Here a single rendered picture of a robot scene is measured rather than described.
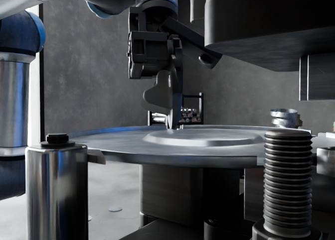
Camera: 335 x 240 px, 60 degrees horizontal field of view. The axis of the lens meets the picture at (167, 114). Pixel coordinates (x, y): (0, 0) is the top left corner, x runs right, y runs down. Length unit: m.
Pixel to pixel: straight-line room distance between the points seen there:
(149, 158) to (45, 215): 0.07
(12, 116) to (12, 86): 0.08
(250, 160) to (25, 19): 0.80
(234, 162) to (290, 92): 6.90
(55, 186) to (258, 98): 7.13
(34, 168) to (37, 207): 0.02
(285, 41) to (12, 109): 0.78
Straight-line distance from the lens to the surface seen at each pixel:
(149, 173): 0.30
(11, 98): 0.90
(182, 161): 0.18
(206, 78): 7.85
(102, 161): 0.18
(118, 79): 6.52
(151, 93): 0.45
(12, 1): 0.65
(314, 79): 0.26
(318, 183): 0.21
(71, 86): 5.71
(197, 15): 0.27
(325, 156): 0.20
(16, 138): 0.91
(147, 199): 0.31
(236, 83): 7.47
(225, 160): 0.18
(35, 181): 0.18
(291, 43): 0.22
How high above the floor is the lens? 0.82
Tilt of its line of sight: 2 degrees down
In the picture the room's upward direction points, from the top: straight up
